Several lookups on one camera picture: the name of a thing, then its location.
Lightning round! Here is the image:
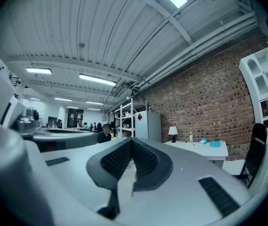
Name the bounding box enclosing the white grey refrigerator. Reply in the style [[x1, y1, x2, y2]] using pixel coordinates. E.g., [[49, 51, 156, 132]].
[[135, 111, 162, 143]]

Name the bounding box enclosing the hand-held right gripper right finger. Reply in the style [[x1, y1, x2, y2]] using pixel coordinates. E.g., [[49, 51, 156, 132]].
[[121, 137, 252, 226]]

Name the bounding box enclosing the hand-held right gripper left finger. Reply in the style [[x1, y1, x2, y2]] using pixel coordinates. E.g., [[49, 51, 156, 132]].
[[41, 137, 133, 220]]

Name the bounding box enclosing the bundle of white ceiling pipes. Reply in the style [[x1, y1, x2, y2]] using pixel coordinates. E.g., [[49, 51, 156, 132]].
[[144, 8, 258, 86]]

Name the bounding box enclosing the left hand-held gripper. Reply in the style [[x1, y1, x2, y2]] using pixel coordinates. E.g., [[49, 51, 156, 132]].
[[0, 53, 98, 153]]

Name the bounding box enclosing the ceiling air conditioner unit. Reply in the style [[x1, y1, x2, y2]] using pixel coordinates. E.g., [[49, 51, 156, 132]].
[[113, 83, 134, 99]]

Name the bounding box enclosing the table lamp with white shade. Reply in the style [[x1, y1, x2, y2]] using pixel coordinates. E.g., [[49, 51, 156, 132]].
[[168, 126, 179, 143]]

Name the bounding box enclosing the white cubby bookshelf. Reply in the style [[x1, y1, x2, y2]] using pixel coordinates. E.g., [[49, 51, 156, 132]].
[[239, 43, 268, 190]]

